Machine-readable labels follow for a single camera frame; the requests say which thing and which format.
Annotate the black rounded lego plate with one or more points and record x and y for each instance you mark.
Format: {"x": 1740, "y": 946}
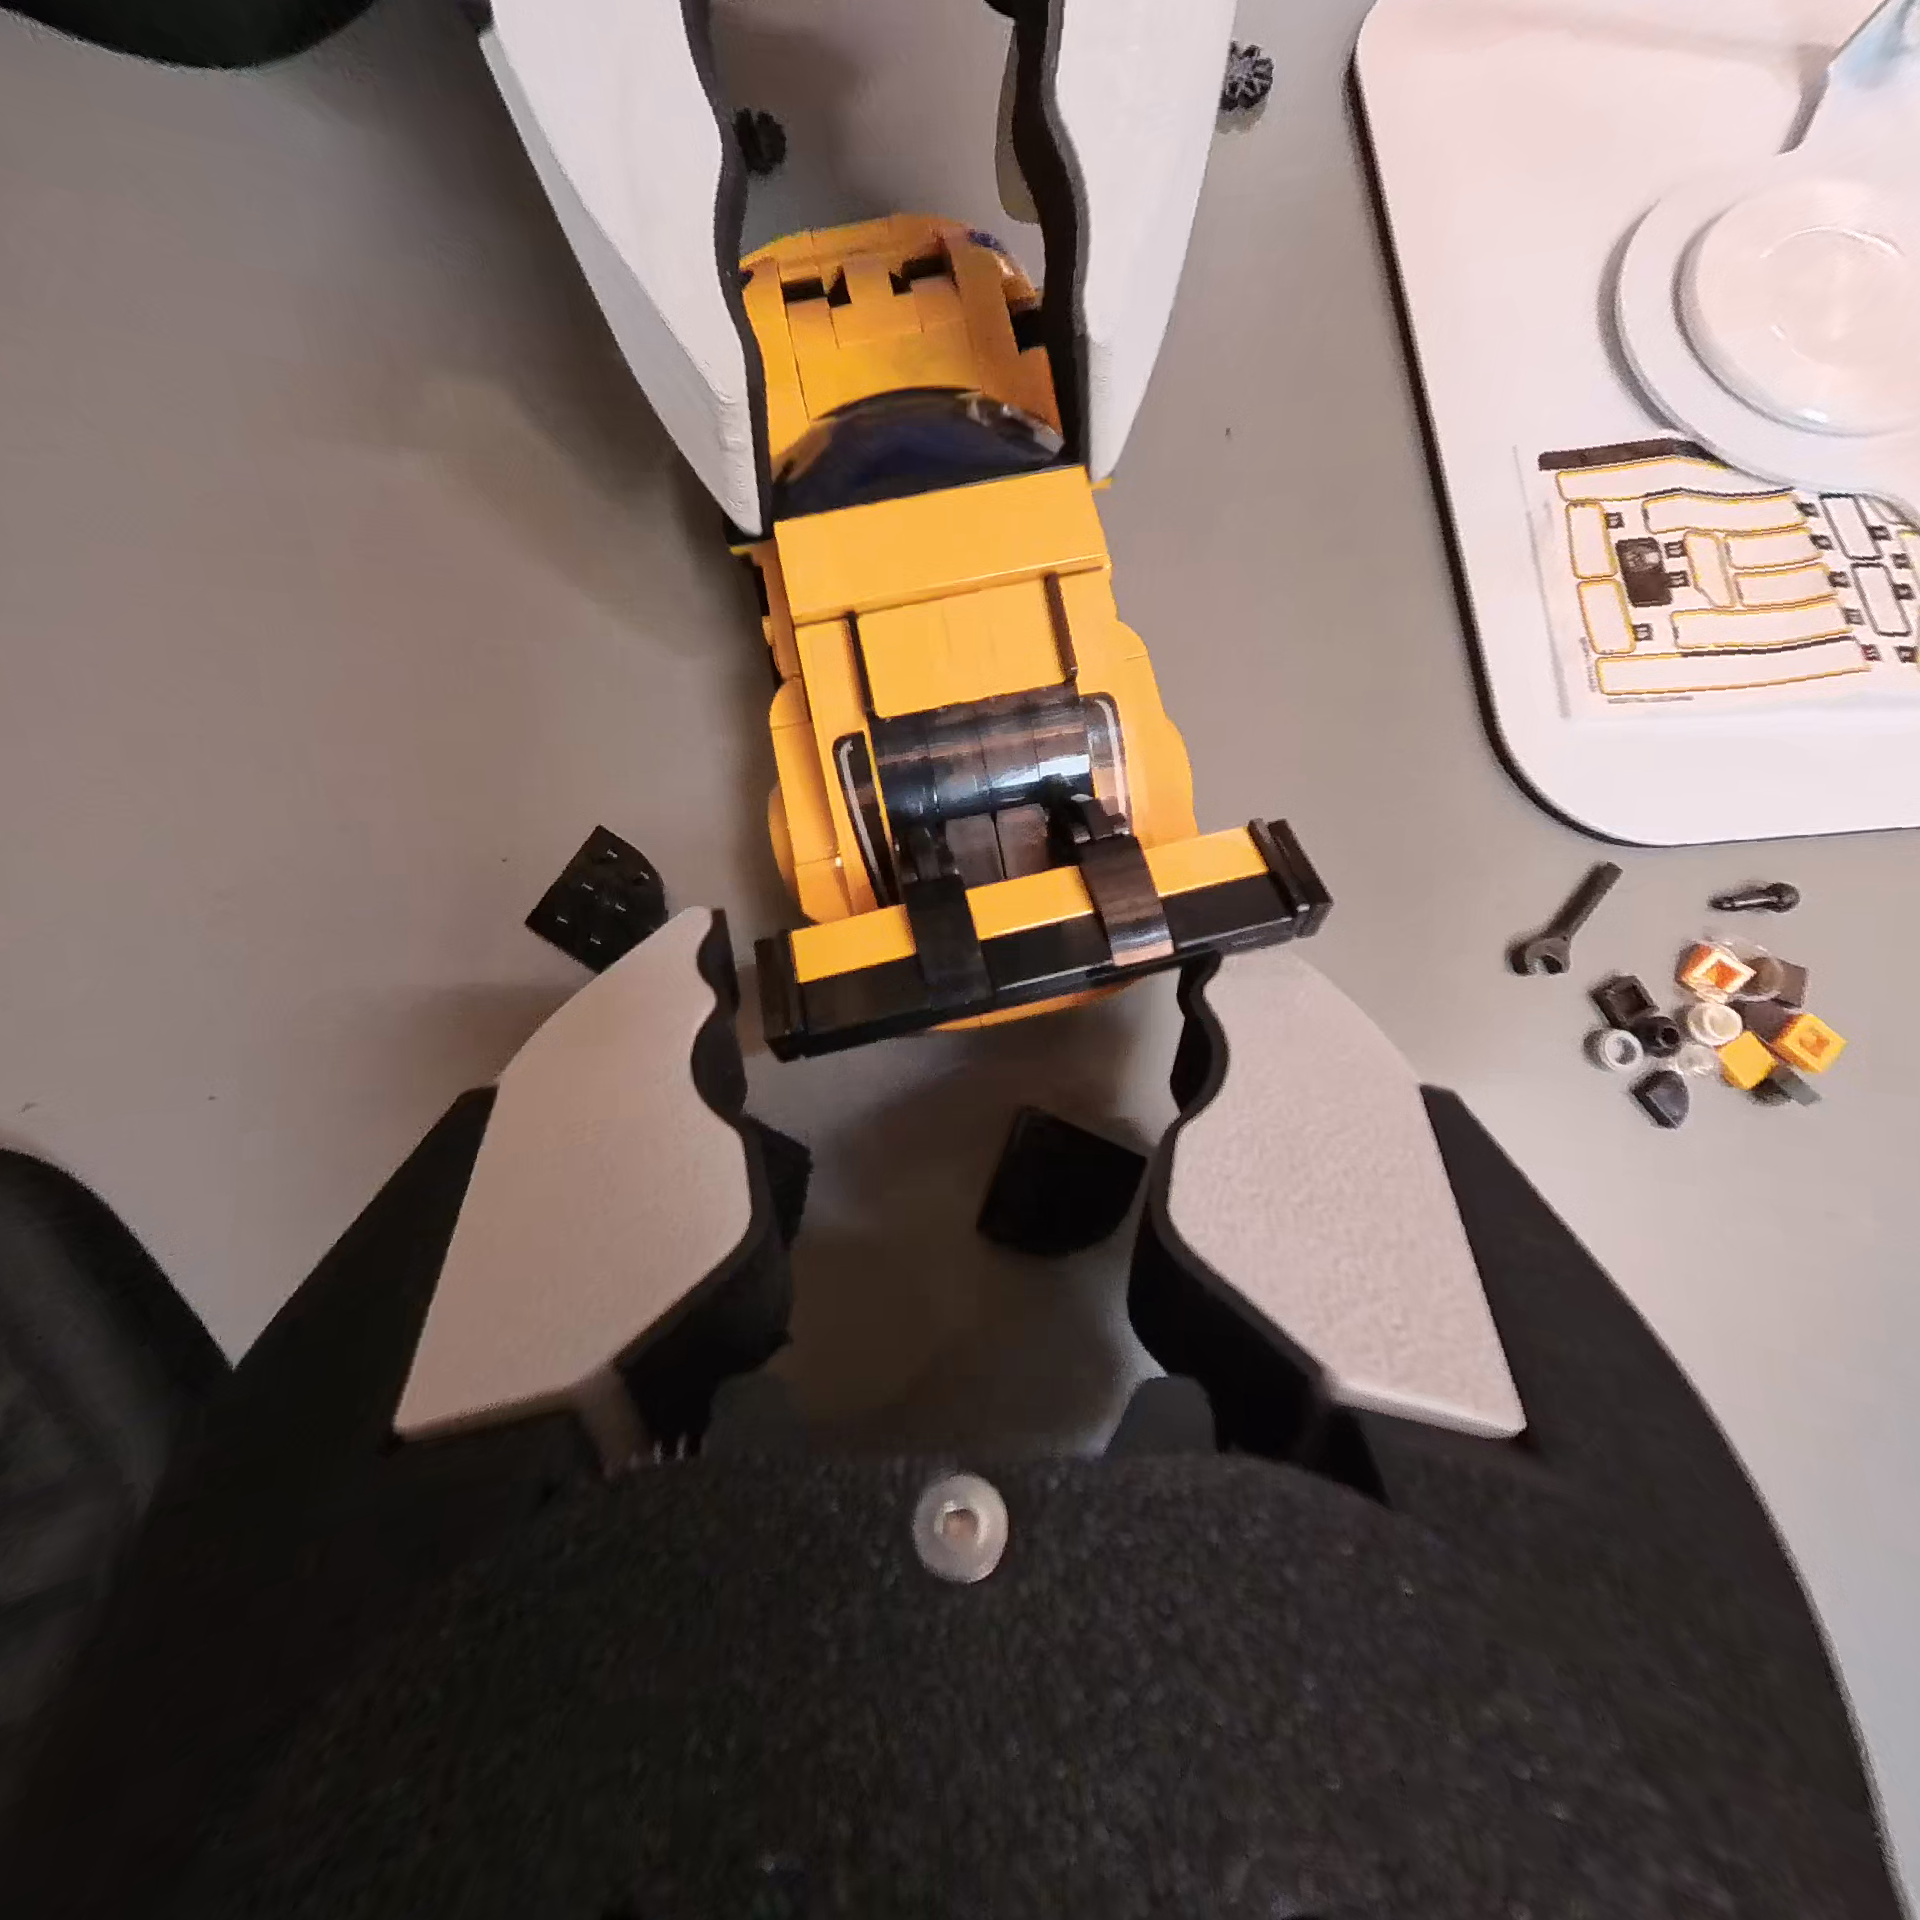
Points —
{"x": 1058, "y": 1185}

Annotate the pile of small lego parts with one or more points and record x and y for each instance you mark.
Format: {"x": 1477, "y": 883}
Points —
{"x": 1724, "y": 1036}

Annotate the dark studded lego plate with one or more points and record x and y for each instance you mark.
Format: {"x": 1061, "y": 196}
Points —
{"x": 592, "y": 892}

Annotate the yellow lego car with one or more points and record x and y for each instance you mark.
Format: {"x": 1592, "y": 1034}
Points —
{"x": 961, "y": 628}

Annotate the black lego wheel rim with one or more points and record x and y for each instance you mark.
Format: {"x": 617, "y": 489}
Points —
{"x": 1244, "y": 72}
{"x": 761, "y": 138}

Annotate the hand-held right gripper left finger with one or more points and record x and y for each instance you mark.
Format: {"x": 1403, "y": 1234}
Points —
{"x": 600, "y": 1200}

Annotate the white desk stand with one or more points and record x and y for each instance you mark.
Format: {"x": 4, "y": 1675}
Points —
{"x": 1499, "y": 299}

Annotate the lego sticker sheet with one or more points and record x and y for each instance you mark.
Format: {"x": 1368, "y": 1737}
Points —
{"x": 1694, "y": 599}

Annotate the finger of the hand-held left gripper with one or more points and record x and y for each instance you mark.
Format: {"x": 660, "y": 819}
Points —
{"x": 1141, "y": 182}
{"x": 629, "y": 182}

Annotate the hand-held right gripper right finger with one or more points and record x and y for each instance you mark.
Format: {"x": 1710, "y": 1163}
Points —
{"x": 1318, "y": 1214}

